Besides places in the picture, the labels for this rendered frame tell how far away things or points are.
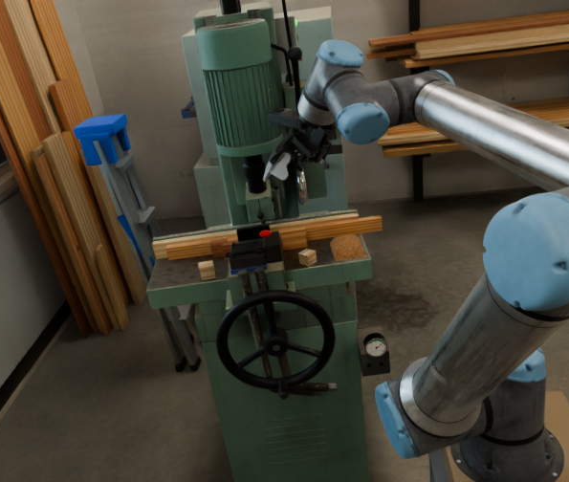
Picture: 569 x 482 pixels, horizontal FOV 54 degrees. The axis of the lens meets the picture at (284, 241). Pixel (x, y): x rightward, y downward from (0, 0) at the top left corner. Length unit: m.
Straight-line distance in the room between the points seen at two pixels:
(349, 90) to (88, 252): 2.04
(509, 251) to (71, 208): 2.40
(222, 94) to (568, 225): 0.98
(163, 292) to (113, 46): 2.67
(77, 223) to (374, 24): 2.12
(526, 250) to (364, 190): 3.42
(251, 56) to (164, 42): 2.52
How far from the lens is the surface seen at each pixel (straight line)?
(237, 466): 1.93
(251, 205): 1.52
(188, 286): 1.51
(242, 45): 1.37
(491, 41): 3.39
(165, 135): 4.02
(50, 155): 2.77
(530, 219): 0.61
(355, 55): 1.16
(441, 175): 4.04
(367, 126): 1.08
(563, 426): 1.46
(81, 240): 2.89
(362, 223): 1.61
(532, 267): 0.62
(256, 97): 1.40
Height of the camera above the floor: 1.64
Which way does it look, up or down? 27 degrees down
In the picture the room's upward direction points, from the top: 8 degrees counter-clockwise
